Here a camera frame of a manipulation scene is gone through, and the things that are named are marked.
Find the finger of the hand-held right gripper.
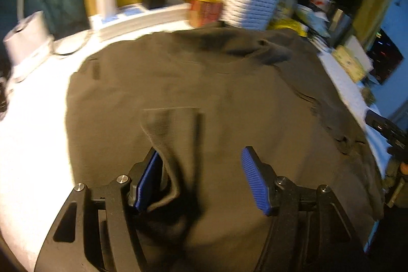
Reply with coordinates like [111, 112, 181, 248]
[365, 109, 408, 158]

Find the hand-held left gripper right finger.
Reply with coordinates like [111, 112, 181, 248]
[240, 146, 367, 272]

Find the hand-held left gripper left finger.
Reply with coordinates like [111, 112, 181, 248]
[34, 147, 164, 272]

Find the dark olive shirt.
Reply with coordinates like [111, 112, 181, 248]
[65, 22, 386, 272]

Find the dark screen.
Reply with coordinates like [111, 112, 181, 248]
[366, 28, 405, 84]

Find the white textured tablecloth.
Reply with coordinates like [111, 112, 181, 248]
[0, 0, 383, 269]

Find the yellow plastic bag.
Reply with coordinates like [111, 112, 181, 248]
[269, 19, 308, 37]

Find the white power strip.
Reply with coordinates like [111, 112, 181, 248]
[89, 3, 192, 41]

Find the red can with yellow lid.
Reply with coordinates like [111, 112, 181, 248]
[186, 0, 224, 29]

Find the white charger block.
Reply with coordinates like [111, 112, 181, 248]
[93, 0, 117, 21]

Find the white toilet paper roll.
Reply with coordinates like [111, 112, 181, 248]
[3, 11, 53, 64]

